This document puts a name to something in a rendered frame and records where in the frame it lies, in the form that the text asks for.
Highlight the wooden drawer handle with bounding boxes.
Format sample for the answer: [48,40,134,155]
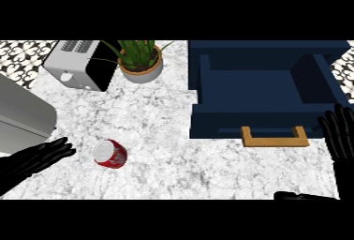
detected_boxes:
[240,126,311,148]

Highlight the dark blue drawer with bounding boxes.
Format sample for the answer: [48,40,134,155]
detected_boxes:
[188,53,354,140]

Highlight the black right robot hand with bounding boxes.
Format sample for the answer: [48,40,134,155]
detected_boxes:
[274,103,354,201]

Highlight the green potted plant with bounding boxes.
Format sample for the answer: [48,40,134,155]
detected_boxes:
[89,40,175,84]

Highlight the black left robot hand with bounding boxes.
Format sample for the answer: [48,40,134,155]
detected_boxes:
[0,136,77,198]

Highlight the dark blue cabinet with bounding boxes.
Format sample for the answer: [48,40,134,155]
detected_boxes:
[187,40,352,95]

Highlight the red can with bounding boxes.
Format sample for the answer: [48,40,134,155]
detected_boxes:
[92,139,128,170]

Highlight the silver and black toaster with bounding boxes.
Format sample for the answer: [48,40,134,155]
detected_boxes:
[42,40,122,93]

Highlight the large grey appliance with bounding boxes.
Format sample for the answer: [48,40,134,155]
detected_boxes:
[0,73,57,155]

